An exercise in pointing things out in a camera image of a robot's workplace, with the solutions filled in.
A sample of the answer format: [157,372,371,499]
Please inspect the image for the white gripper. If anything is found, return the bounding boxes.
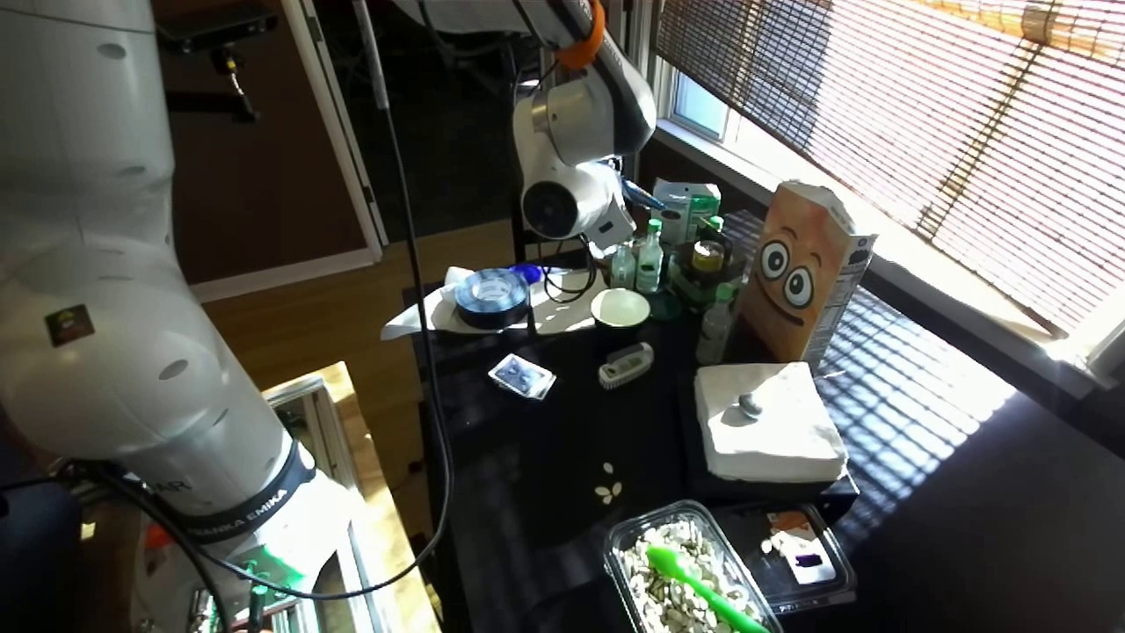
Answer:
[581,161,639,257]

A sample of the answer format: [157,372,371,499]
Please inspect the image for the blue plastic packet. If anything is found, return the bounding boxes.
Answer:
[450,263,547,329]

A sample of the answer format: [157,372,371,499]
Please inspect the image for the small flat blue packet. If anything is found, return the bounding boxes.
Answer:
[484,349,558,403]

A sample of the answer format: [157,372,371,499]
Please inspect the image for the small green bottle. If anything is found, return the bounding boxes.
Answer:
[609,240,642,293]

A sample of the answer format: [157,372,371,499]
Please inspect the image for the tall green bottle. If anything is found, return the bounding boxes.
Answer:
[633,214,667,294]

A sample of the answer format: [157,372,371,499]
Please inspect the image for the black wooden chair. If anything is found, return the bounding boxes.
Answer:
[502,68,647,271]

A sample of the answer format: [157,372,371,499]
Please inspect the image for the white round bowl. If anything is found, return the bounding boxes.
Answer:
[587,285,655,334]

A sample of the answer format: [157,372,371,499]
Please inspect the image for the jar with gold lid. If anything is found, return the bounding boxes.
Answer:
[682,234,739,311]

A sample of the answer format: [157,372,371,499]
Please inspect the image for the small white oblong device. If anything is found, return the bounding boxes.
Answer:
[594,338,656,394]

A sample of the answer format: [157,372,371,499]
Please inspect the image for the white translucent bottle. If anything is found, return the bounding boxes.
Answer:
[696,293,742,365]

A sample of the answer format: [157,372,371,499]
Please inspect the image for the smiley face cereal box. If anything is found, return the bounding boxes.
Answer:
[739,180,878,365]

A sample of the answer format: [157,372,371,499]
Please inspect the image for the white square box with knob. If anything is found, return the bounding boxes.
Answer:
[691,359,852,486]

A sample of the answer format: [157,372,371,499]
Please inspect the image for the scattered pale seeds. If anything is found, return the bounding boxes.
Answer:
[591,459,625,509]

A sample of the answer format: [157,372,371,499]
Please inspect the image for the window blinds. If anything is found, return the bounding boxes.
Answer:
[655,0,1125,338]

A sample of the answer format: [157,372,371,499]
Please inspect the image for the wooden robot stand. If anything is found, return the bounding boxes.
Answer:
[260,359,444,633]

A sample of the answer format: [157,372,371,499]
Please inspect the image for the green plastic spoon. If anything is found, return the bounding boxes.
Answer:
[642,545,770,633]

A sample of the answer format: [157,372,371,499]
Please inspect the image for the clear plastic food container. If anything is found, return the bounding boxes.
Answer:
[602,495,789,633]

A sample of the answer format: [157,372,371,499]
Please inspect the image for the black tray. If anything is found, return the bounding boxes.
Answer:
[721,499,861,618]

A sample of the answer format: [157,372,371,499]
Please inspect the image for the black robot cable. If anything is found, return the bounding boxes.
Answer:
[68,0,457,633]

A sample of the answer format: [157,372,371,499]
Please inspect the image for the black camera on mount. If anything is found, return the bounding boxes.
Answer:
[150,6,282,124]

